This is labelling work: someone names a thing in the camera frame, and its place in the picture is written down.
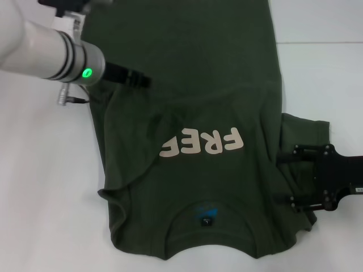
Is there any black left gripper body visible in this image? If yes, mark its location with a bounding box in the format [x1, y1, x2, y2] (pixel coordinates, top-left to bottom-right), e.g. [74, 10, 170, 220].
[103, 62, 133, 84]

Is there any dark green FREE t-shirt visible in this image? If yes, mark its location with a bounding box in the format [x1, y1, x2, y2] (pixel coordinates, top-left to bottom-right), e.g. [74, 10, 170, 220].
[81, 0, 331, 254]

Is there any silver left cable connector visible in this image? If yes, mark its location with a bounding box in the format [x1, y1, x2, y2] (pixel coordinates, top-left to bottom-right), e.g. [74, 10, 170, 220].
[56, 88, 75, 107]

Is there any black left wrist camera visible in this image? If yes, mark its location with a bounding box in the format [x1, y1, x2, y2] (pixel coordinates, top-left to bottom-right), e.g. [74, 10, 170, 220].
[38, 0, 91, 16]

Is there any dark left gripper cable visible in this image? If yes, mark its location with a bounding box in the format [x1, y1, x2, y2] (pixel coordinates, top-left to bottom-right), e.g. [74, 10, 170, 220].
[72, 84, 90, 104]

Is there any white camera bracket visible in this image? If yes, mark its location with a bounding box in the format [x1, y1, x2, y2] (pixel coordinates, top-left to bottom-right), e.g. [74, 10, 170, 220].
[52, 11, 86, 38]

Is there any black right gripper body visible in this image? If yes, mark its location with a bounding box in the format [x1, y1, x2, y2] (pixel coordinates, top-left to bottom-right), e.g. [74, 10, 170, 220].
[311, 144, 363, 212]

